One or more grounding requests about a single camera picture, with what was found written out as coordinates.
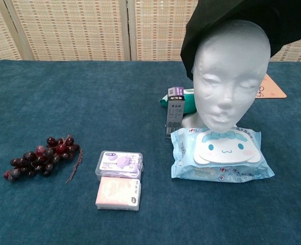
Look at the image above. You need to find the black baseball cap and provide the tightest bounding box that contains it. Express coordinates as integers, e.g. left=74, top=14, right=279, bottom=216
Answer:
left=180, top=0, right=301, bottom=82

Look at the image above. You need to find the white foam mannequin head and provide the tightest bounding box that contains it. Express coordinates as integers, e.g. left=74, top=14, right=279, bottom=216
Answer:
left=181, top=19, right=272, bottom=134

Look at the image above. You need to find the grey purple small carton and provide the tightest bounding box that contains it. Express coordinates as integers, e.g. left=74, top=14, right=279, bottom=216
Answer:
left=164, top=86, right=185, bottom=140

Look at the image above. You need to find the green wipes pack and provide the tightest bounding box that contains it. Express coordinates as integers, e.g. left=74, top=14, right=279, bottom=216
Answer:
left=158, top=88, right=198, bottom=114

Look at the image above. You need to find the clear floss pick box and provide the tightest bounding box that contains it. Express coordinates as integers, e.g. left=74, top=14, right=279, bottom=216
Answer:
left=95, top=150, right=144, bottom=182

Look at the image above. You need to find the blue velvet tablecloth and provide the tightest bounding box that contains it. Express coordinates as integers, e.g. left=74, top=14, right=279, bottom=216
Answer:
left=0, top=59, right=301, bottom=245

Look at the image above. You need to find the pink white tissue pack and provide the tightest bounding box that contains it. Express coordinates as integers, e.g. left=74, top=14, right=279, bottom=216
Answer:
left=94, top=176, right=142, bottom=212

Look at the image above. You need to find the blue cartoon wet wipes pack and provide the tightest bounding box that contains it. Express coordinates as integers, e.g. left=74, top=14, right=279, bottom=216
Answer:
left=170, top=127, right=276, bottom=183

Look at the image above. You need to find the dark purple grape bunch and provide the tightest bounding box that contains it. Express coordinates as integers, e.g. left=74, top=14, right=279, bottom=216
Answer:
left=3, top=134, right=85, bottom=184

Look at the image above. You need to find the woven bamboo folding screen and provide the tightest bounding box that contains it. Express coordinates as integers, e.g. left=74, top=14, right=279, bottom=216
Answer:
left=0, top=0, right=301, bottom=62

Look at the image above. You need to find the peach printed mat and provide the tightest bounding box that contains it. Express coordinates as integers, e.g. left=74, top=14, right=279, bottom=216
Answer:
left=255, top=73, right=287, bottom=99

